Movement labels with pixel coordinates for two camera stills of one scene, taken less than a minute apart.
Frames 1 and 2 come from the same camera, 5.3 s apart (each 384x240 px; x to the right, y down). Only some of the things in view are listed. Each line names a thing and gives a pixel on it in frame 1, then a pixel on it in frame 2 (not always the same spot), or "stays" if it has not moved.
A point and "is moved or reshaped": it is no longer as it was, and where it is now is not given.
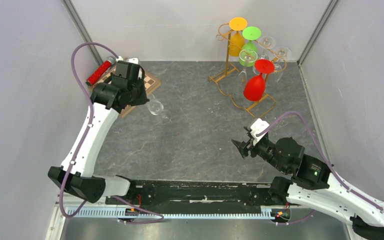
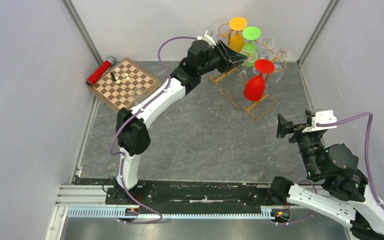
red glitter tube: (100, 70) stays
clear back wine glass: (266, 42) stays
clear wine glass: (155, 107) is moved or reshaped
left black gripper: (143, 97) to (230, 58)
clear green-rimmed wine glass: (245, 56) stays
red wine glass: (254, 87) stays
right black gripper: (242, 148) to (284, 126)
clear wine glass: (281, 52) stays
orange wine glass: (237, 41) stays
